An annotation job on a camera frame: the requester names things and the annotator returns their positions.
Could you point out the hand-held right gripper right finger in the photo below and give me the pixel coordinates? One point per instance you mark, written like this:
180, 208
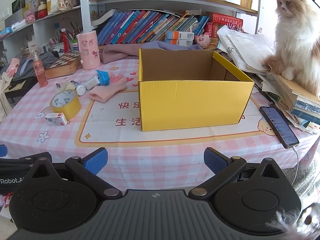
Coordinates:
214, 160

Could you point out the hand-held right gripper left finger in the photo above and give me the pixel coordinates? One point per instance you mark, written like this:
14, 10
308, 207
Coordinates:
96, 160

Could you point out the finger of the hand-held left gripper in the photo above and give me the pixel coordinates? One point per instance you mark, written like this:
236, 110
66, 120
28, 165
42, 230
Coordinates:
3, 150

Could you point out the packing tape roll green print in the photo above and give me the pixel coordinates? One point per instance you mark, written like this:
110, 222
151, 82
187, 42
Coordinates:
72, 110

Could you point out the small white box red label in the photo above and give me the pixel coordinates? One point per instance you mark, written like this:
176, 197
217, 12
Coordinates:
56, 120

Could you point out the yellow cardboard box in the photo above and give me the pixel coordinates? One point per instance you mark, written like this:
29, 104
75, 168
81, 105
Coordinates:
187, 105

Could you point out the white spray bottle dark label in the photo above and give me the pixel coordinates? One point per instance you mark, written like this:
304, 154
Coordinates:
79, 88

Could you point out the blue tape roll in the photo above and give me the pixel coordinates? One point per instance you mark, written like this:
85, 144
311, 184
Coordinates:
103, 78

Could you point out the black smartphone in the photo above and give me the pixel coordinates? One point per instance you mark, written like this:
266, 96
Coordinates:
277, 126

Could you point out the white plastic cylinder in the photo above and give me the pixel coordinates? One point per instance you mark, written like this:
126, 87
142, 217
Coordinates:
90, 83

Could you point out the small white plug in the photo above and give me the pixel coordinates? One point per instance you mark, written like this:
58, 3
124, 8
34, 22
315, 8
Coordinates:
58, 86

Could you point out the pink liquid spray bottle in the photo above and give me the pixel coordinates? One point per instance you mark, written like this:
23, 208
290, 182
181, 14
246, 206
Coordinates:
41, 75

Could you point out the grey knitted cloth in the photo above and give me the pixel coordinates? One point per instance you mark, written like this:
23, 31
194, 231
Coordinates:
305, 180

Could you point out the fluffy grey trim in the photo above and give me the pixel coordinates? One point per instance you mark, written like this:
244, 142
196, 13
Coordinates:
287, 221

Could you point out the stack of worn books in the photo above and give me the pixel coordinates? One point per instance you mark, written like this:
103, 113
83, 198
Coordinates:
295, 97

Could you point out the wooden chessboard box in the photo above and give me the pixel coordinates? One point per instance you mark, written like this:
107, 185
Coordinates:
62, 63

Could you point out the pink cartoon print cylinder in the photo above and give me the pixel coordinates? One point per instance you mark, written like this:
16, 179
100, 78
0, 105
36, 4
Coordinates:
87, 52

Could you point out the purple pink cloth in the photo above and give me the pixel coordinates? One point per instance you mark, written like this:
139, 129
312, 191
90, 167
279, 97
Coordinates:
117, 52

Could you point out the pen cup with pens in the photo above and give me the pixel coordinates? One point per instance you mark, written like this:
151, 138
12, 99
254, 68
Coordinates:
60, 45

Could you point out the pink pig plush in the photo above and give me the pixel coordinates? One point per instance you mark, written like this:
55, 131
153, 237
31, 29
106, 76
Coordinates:
203, 40

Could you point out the orange blue white carton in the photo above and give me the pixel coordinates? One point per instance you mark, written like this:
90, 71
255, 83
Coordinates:
178, 35
178, 42

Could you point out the red hardcover book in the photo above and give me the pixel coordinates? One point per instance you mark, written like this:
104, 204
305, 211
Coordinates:
212, 32

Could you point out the thick red dictionary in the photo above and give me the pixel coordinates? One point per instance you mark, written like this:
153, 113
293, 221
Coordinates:
228, 20

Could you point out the row of colourful books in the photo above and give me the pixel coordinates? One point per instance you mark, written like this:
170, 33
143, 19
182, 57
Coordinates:
140, 25

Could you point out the white open book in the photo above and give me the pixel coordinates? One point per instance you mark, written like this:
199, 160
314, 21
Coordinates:
105, 17

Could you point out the red round jar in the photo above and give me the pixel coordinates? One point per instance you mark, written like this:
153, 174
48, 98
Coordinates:
42, 12

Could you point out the orange white fluffy cat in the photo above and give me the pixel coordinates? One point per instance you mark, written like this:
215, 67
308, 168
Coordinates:
295, 35

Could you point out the white bookshelf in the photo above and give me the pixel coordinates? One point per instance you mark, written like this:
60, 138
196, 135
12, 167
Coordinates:
85, 10

